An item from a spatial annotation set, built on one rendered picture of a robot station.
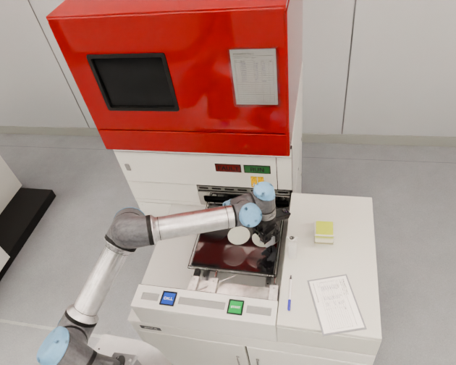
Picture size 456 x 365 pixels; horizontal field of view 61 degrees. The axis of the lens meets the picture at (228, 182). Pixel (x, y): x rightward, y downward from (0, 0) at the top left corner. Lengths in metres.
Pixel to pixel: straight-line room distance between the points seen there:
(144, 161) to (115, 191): 1.62
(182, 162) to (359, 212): 0.80
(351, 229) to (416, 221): 1.40
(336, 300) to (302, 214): 0.41
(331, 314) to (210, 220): 0.54
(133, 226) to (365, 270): 0.86
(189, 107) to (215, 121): 0.11
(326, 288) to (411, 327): 1.15
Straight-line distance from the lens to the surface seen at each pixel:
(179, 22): 1.33
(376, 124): 3.42
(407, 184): 3.25
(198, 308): 1.51
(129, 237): 1.24
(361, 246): 1.63
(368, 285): 1.54
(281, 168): 1.68
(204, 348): 1.79
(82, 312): 1.47
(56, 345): 1.36
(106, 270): 1.40
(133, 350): 1.67
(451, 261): 2.89
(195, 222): 1.23
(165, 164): 1.82
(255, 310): 1.48
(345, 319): 1.46
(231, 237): 1.73
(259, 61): 1.33
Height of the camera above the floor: 2.28
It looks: 45 degrees down
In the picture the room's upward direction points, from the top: 10 degrees counter-clockwise
